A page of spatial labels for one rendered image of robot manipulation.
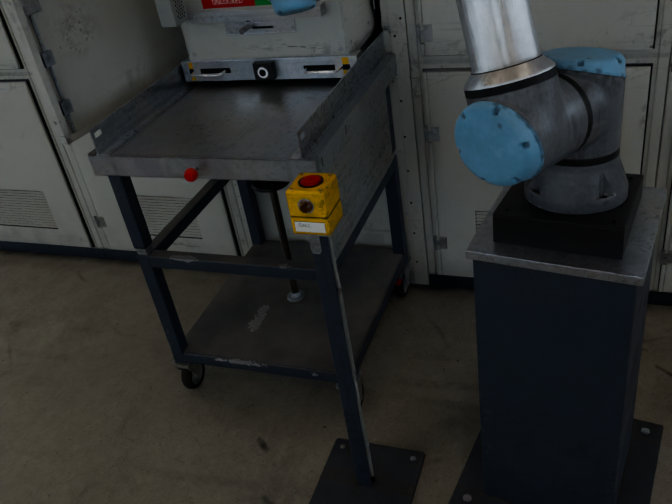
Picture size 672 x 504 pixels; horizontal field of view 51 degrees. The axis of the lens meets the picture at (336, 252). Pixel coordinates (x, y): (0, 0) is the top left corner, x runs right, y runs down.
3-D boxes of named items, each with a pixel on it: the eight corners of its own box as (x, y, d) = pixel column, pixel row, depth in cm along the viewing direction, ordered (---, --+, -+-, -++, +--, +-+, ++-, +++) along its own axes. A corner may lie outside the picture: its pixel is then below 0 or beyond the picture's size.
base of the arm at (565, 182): (634, 177, 139) (638, 128, 134) (619, 220, 125) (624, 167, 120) (536, 170, 147) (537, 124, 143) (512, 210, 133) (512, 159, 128)
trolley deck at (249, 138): (320, 182, 158) (315, 159, 155) (94, 175, 180) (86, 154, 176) (397, 72, 210) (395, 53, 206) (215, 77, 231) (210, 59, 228)
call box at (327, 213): (330, 238, 136) (322, 192, 131) (293, 235, 139) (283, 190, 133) (344, 216, 142) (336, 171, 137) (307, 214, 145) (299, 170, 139)
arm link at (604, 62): (637, 138, 130) (645, 42, 121) (586, 169, 121) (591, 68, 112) (564, 124, 140) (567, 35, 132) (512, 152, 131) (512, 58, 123)
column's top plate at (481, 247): (666, 196, 144) (667, 188, 143) (643, 287, 121) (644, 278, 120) (511, 180, 158) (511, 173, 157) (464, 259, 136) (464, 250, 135)
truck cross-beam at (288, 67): (359, 77, 189) (356, 55, 186) (185, 81, 208) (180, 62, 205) (364, 70, 193) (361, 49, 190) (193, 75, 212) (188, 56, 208)
